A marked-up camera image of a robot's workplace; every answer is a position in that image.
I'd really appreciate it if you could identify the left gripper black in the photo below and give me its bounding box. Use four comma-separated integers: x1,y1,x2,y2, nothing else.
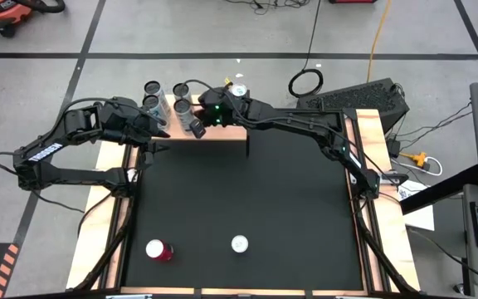
127,108,172,168

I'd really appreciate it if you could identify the orange power splitter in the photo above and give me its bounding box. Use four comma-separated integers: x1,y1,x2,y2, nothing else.
403,151,432,172

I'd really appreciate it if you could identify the black cable bundle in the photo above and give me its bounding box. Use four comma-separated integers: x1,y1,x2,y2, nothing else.
222,0,311,16

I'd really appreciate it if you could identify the black table mat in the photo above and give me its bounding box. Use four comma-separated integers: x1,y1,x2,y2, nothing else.
122,112,364,292

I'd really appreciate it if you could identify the Red Bull sugarfree can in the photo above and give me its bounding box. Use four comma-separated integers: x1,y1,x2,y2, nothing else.
230,234,250,254

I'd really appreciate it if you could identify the orange shop vacuum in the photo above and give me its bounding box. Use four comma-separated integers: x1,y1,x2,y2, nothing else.
0,0,66,39

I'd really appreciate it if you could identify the yellow cable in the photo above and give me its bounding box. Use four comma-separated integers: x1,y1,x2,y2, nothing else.
365,0,392,83

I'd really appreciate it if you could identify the black coiled cable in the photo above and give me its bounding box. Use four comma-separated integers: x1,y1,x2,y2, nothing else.
287,0,324,99

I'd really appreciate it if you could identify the silver can with red print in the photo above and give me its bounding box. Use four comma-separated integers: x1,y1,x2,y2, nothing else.
143,80,170,110

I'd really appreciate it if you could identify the black bar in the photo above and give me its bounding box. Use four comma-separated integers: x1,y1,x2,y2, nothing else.
399,164,478,216

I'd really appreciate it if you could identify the black computer case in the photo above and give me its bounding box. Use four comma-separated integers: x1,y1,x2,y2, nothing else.
295,77,410,135

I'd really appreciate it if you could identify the silver mounting bracket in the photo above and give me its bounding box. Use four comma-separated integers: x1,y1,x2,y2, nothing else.
378,172,409,185

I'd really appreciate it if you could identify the black power adapter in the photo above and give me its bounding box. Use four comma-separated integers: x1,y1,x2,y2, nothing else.
386,138,402,158

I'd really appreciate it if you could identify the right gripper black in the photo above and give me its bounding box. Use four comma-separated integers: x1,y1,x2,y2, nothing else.
188,86,242,140

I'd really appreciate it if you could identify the dark blue can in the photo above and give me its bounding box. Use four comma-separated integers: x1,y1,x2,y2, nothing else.
230,81,249,99

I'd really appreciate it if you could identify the white paper sheet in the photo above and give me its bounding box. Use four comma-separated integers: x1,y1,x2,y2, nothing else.
396,178,436,232

